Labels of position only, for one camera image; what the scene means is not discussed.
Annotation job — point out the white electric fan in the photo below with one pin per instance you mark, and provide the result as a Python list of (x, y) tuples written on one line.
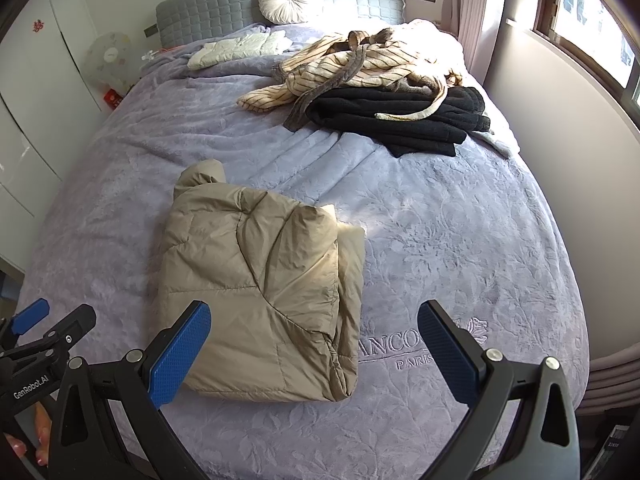
[(107, 60)]

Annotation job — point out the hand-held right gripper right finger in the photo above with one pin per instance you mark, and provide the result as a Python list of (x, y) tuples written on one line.
[(447, 355)]

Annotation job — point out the pink curtain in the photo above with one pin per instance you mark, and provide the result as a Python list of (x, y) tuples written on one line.
[(475, 5)]

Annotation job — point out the cream quilted garment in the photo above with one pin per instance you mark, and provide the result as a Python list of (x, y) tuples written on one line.
[(235, 47)]

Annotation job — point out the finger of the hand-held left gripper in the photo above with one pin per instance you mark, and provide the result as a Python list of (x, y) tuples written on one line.
[(65, 332), (30, 316)]

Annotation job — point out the black folded garment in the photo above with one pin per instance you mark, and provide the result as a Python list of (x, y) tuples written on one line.
[(400, 120)]

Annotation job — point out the beige striped robe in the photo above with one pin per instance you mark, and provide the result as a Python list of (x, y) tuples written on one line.
[(340, 67)]

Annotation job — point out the wooden framed window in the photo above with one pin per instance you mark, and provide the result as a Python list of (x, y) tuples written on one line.
[(590, 15)]

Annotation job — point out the small red box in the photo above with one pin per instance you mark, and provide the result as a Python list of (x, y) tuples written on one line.
[(113, 99)]

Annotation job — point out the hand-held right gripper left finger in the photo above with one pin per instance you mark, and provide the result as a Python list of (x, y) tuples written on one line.
[(180, 355)]

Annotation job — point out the mauve padded bed frame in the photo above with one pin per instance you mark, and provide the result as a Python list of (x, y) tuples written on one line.
[(612, 385)]

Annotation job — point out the grey quilted headboard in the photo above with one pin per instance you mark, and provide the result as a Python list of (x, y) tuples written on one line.
[(210, 5)]

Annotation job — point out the white fleece blanket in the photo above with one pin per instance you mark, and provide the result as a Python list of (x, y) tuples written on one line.
[(440, 40)]

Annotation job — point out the beige puffer jacket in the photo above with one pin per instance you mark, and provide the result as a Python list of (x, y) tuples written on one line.
[(250, 285)]

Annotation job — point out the person's left hand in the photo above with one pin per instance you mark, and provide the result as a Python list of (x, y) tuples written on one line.
[(42, 435)]

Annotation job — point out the white wardrobe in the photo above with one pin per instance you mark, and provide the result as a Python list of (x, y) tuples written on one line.
[(30, 110)]

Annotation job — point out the lilac embossed fleece blanket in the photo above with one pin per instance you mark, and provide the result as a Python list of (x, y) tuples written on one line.
[(450, 235)]

